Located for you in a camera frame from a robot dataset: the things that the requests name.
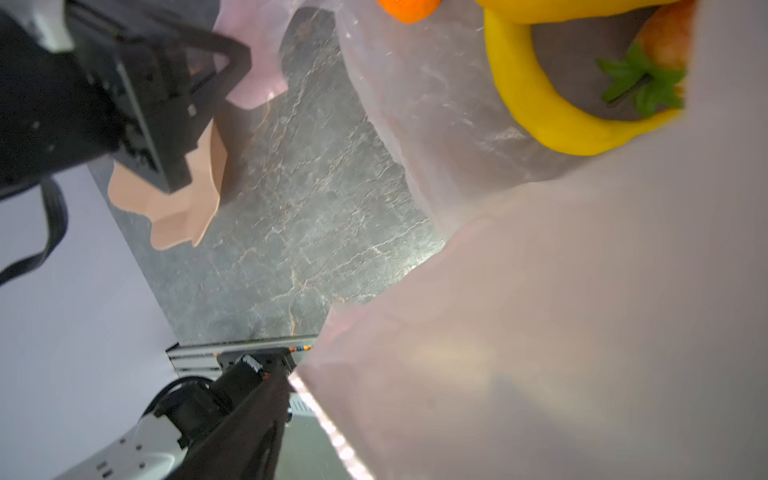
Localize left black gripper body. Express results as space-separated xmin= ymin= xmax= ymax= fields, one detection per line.
xmin=1 ymin=1 xmax=198 ymax=198

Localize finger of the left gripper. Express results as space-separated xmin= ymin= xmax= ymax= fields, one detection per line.
xmin=143 ymin=11 xmax=251 ymax=150

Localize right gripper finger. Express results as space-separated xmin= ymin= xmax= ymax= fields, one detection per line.
xmin=168 ymin=367 xmax=291 ymax=479

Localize tan scalloped fruit bowl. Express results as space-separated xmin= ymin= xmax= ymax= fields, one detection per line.
xmin=108 ymin=122 xmax=228 ymax=251

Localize small orange tangerine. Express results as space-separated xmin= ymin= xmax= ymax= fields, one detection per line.
xmin=377 ymin=0 xmax=442 ymax=24

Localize yellow banana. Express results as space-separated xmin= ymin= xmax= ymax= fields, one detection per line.
xmin=477 ymin=0 xmax=672 ymax=25
xmin=484 ymin=8 xmax=682 ymax=157

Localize pink fruit-print plastic bag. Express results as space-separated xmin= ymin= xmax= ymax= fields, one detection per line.
xmin=212 ymin=0 xmax=768 ymax=480

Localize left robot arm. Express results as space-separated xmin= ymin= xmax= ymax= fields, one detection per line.
xmin=1 ymin=1 xmax=252 ymax=283

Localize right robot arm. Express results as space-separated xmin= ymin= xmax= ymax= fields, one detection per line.
xmin=61 ymin=351 xmax=292 ymax=479

